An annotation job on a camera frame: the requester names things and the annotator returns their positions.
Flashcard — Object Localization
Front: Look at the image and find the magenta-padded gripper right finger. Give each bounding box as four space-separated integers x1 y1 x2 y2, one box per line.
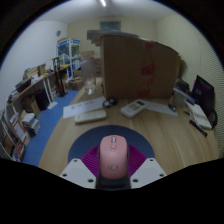
127 143 168 189

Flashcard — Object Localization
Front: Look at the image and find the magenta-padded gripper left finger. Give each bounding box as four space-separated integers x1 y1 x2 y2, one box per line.
59 143 102 190

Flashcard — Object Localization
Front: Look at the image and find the pink computer mouse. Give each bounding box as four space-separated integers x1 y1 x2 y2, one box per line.
98 134 129 180

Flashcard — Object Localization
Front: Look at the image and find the blue mouse pad, black wrist rest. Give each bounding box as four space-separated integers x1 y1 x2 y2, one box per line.
67 124 156 191

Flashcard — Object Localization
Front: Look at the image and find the plain white remote control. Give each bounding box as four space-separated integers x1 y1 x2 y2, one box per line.
74 109 108 125

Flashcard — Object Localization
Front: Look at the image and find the printed white paper sheet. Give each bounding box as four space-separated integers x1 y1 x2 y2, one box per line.
62 96 107 120

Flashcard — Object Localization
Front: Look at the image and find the blank white paper sheet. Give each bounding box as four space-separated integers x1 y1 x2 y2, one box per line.
144 100 179 117

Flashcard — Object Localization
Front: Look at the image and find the white remote control with buttons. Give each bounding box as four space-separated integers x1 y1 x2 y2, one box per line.
120 98 148 119

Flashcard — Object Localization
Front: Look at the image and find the black marker pen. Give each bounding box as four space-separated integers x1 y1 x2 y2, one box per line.
189 119 208 138

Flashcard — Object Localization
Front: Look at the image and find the open white book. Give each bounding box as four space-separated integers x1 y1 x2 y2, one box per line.
188 103 213 131

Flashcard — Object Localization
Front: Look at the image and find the cluttered shelf unit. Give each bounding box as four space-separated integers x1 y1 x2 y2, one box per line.
0 63 71 164

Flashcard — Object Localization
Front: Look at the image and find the blue book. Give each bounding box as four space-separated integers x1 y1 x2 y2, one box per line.
173 86 196 106

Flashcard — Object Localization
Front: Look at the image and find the black office chair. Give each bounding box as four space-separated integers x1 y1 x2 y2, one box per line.
208 108 220 130

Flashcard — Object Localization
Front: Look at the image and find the black floor stand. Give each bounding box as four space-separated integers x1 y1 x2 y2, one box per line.
52 57 68 98

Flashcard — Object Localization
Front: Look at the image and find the black computer monitor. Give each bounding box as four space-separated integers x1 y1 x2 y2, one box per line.
191 74 216 118

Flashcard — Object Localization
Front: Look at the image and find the clear plastic jar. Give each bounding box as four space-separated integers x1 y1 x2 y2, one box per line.
80 57 98 96

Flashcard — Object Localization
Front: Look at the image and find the large brown cardboard box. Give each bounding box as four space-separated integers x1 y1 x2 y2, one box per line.
100 34 181 100

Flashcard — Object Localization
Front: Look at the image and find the blue and white display cabinet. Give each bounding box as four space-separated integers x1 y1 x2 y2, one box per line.
56 37 82 73

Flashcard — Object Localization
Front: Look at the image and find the frosted glass window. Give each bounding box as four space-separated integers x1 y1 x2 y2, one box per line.
99 20 122 32

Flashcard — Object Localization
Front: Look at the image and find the black coiled cable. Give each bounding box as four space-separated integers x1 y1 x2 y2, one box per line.
102 97 119 109

